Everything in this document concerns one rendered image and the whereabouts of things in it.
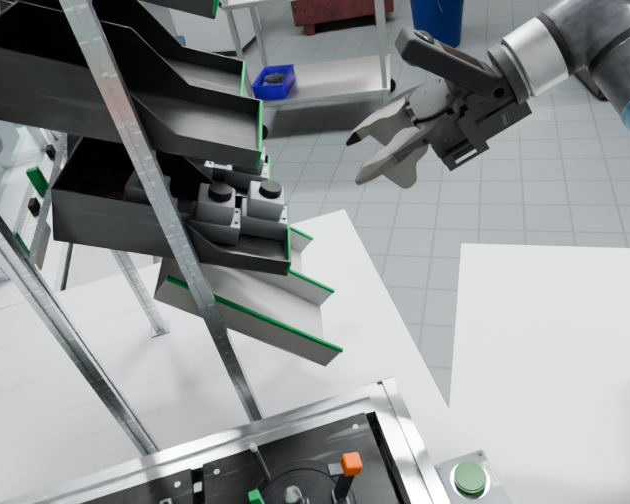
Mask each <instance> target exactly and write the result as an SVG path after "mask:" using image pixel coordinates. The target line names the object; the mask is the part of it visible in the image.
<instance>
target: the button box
mask: <svg viewBox="0 0 630 504"><path fill-rule="evenodd" d="M463 462H474V463H476V464H478V465H480V466H481V467H482V468H483V469H484V471H485V473H486V476H487V483H486V487H485V489H484V491H483V492H482V493H480V494H478V495H474V496H470V495H466V494H464V493H462V492H461V491H459V490H458V488H457V487H456V485H455V483H454V470H455V468H456V467H457V466H458V465H459V464H460V463H463ZM434 468H435V471H436V473H437V475H438V477H439V479H440V482H441V484H442V486H443V488H444V490H445V493H446V495H447V497H448V499H449V502H450V504H512V503H511V501H510V499H509V497H508V495H507V494H506V492H505V490H504V488H503V486H502V484H501V482H500V481H499V479H498V477H497V475H496V473H495V471H494V470H493V468H492V466H491V464H490V462H489V460H488V459H487V457H486V455H485V453H484V451H483V450H477V451H474V452H471V453H468V454H465V455H462V456H459V457H456V458H453V459H450V460H447V461H445V462H442V463H439V464H436V465H434Z"/></svg>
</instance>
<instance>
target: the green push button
mask: <svg viewBox="0 0 630 504"><path fill-rule="evenodd" d="M454 483H455V485H456V487H457V488H458V490H459V491H461V492H462V493H464V494H466V495H470V496H474V495H478V494H480V493H482V492H483V491H484V489H485V487H486V483H487V476H486V473H485V471H484V469H483V468H482V467H481V466H480V465H478V464H476V463H474V462H463V463H460V464H459V465H458V466H457V467H456V468H455V470H454Z"/></svg>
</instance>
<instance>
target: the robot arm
mask: <svg viewBox="0 0 630 504"><path fill-rule="evenodd" d="M395 47H396V49H397V50H398V52H399V54H400V56H401V58H402V59H403V60H404V61H405V62H406V63H407V64H408V65H410V66H413V67H419V68H422V69H424V70H426V71H428V72H430V73H433V74H435V75H437V76H439V77H438V78H435V79H433V80H431V81H428V82H426V83H424V84H422V85H420V86H416V87H413V88H411V89H409V90H406V91H404V92H403V93H401V94H399V95H398V96H396V97H395V98H393V99H392V100H390V101H389V102H387V103H386V104H384V105H383V106H381V107H380V108H378V111H376V112H375V113H373V114H372V115H370V116H369V117H368V118H367V119H366V120H364V121H363V122H362V123H361V124H360V125H359V126H358V127H357V128H356V129H354V130H353V132H352V133H351V135H350V136H349V137H348V139H347V140H346V145H347V146H350V145H353V144H355V143H357V142H360V141H362V140H363V139H364V138H366V137H367V136H369V135H370V136H372V137H373V138H374V139H376V140H377V141H378V142H380V143H381V144H382V145H384V146H385V148H383V149H381V150H380V151H378V152H377V153H376V154H375V156H374V157H373V158H371V159H370V160H369V161H367V162H365V163H363V164H362V165H361V168H360V170H359V172H358V175H357V177H356V179H355V181H354V182H355V183H356V184H357V185H358V186H359V185H361V184H364V183H367V182H369V181H371V180H373V179H375V178H377V177H379V176H381V175H384V176H385V177H386V178H388V179H389V180H391V181H392V182H394V183H395V184H397V185H398V186H399V187H401V188H403V189H408V188H411V187H412V186H413V185H414V184H415V183H416V181H417V171H416V164H417V162H418V161H419V160H420V159H421V158H422V157H423V156H424V155H425V154H426V153H427V151H428V147H429V144H430V145H431V147H432V149H433V150H434V152H435V153H436V155H437V156H438V158H441V160H442V162H443V163H444V165H445V166H447V167H448V169H449V170H450V172H451V171H453V170H454V169H456V168H458V167H459V166H461V165H463V164H465V163H466V162H468V161H470V160H471V159H473V158H475V157H476V156H478V155H480V154H482V153H483V152H485V151H487V150H488V149H490V148H489V146H488V144H487V142H486V141H487V140H488V139H490V138H492V137H494V136H495V135H497V134H499V133H500V132H502V131H504V130H505V129H507V128H509V127H510V126H512V125H514V124H515V123H517V122H519V121H520V120H522V119H524V118H525V117H527V116H529V115H530V114H532V111H531V109H530V107H529V105H528V103H527V101H526V100H528V99H529V95H530V96H532V97H537V96H539V95H540V94H542V93H544V92H545V91H547V90H549V89H550V88H552V87H554V86H555V85H557V84H558V83H560V82H562V81H563V80H565V79H567V78H568V77H570V76H571V75H573V74H575V73H576V72H578V71H580V70H581V69H583V68H586V70H587V71H588V73H589V74H590V75H591V77H592V78H593V80H594V81H595V83H596V84H597V85H598V87H599V88H600V90H601V91H602V92H603V94H604V95H605V96H606V98H607V99H608V101H609V102H610V103H611V105H612V106H613V108H614V109H615V110H616V112H617V113H618V114H619V116H620V118H621V122H622V123H623V125H624V126H625V127H626V128H627V129H629V130H630V0H560V1H559V2H557V3H556V4H554V5H553V6H551V7H550V8H548V9H546V10H545V11H543V12H542V13H540V14H539V15H538V16H536V17H535V18H533V19H531V20H530V21H528V22H527V23H525V24H524V25H522V26H521V27H519V28H518V29H516V30H515V31H513V32H512V33H510V34H508V35H507V36H505V37H504V38H502V41H501V45H500V44H496V45H495V46H493V47H492V48H490V49H488V50H487V54H488V57H489V59H490V61H491V63H492V65H493V66H491V67H490V66H489V65H488V64H487V63H484V62H482V61H480V60H478V59H476V58H474V57H472V56H470V55H468V54H465V53H463V52H461V51H459V50H457V49H455V48H453V47H451V46H449V45H446V44H444V43H442V42H440V41H438V40H436V39H434V38H433V37H432V36H431V35H430V34H429V33H428V32H426V31H423V30H415V29H413V28H411V27H408V26H404V27H403V28H402V29H401V31H400V33H399V35H398V37H397V39H396V41H395ZM475 149H476V151H477V152H476V153H474V154H472V155H470V156H469V157H467V158H465V159H464V160H462V161H460V162H459V163H456V162H455V161H456V160H458V159H459V158H461V157H463V156H464V155H466V154H468V153H469V152H471V151H473V150H475Z"/></svg>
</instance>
